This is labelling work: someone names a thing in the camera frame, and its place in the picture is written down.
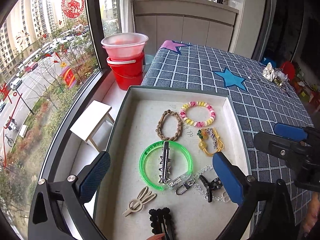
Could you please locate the small black claw clip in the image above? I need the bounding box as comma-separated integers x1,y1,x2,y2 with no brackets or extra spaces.
199,175,223,203

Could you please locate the silver crystal chain with clasp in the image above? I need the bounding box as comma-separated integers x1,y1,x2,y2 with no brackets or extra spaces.
174,164,232,203

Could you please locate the beige rabbit hair clip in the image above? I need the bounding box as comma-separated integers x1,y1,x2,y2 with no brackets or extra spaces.
123,186,157,217

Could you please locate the silver spiked hair clip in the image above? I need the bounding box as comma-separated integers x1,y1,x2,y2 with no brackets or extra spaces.
159,141,171,184

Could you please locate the black fuzzy hair clip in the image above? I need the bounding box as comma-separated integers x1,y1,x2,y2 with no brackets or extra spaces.
149,207,176,240

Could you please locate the person's right hand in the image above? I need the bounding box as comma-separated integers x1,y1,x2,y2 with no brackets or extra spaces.
146,233,165,240

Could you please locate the grey checked tablecloth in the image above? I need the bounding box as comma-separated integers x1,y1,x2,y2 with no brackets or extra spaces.
141,40,315,228

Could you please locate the green translucent bangle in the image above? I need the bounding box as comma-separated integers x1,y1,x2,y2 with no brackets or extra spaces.
139,141,193,191

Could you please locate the pile of hair accessories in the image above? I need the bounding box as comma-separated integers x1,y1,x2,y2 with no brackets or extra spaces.
272,70,290,97

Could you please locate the small white wooden stool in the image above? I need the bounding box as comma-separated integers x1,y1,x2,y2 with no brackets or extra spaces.
70,100,114,152

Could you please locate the red plastic chair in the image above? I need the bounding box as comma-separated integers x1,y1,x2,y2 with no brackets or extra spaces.
280,61,296,81

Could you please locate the blue plastic stool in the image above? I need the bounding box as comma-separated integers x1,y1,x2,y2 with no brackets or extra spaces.
260,57,277,68

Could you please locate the blue star sticker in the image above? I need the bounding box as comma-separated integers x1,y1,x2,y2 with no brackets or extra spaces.
214,68,247,91

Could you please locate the red plastic bucket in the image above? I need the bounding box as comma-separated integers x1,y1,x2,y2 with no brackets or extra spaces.
106,52,144,90

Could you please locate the pink star sticker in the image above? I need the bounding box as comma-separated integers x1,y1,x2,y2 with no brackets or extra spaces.
160,40,191,55

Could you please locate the beige low cabinet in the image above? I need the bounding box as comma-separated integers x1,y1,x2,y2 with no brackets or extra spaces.
133,0,239,55

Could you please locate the yellow cord charm bracelet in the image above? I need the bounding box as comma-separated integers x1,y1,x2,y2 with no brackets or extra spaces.
196,127,225,158

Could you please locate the thin dark necklace on cloth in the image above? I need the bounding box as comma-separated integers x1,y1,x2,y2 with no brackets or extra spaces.
240,64,268,83

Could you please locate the pink yellow beaded bracelet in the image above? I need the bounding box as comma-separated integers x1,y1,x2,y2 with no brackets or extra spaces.
179,101,217,128

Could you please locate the brown braided bracelet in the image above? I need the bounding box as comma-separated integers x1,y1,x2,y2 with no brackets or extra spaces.
155,109,184,142

